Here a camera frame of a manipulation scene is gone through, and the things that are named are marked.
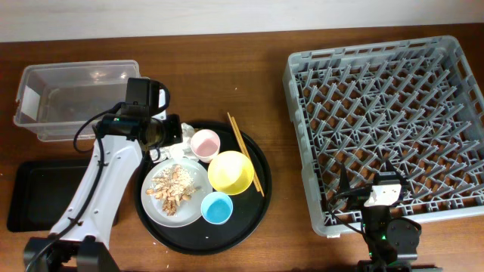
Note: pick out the right wooden chopstick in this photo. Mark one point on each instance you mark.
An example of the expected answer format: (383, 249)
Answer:
(247, 155)

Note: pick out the white tissue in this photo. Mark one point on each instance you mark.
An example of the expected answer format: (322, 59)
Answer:
(176, 151)

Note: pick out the pile of nuts and oats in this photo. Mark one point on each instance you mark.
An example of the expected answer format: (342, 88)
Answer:
(172, 186)

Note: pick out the grey plate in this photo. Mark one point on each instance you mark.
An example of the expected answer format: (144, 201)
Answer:
(188, 212)

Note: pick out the pink cup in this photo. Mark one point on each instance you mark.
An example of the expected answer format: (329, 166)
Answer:
(205, 145)

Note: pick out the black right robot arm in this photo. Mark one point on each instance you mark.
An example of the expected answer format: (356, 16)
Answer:
(392, 241)

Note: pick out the clear plastic bin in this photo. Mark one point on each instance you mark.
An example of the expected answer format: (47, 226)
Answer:
(55, 99)

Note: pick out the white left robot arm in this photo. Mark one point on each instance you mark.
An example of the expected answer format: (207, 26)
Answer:
(121, 145)

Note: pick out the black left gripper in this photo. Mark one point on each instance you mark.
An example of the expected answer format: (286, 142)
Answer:
(176, 133)

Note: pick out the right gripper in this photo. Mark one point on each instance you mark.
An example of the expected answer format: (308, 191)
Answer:
(358, 197)

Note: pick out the black rectangular tray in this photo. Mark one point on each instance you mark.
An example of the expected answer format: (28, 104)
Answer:
(42, 192)

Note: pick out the round black tray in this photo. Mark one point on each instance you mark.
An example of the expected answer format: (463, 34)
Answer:
(201, 237)

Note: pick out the grey dishwasher rack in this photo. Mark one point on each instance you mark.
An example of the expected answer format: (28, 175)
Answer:
(414, 103)

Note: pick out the blue cup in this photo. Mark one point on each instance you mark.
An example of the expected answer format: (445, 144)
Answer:
(216, 208)

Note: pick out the yellow bowl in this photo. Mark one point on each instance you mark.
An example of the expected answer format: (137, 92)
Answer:
(231, 172)

